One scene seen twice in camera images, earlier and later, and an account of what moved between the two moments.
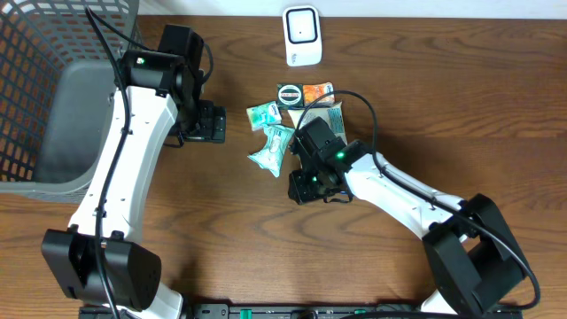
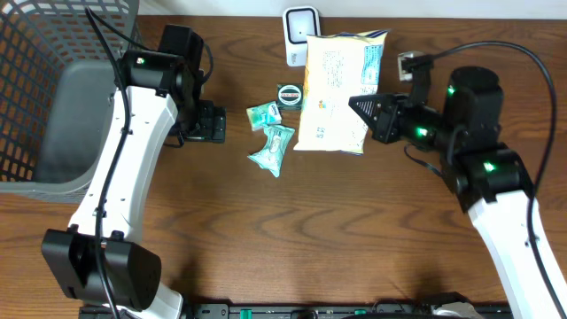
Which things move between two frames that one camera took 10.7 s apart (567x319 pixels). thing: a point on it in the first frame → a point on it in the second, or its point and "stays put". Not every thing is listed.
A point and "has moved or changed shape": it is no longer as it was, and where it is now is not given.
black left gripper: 214,122 stays put
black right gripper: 299,194 → 380,126
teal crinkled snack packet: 271,156 stays put
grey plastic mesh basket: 58,75 stays put
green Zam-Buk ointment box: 290,96 stays put
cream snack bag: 333,116 has moved or changed shape
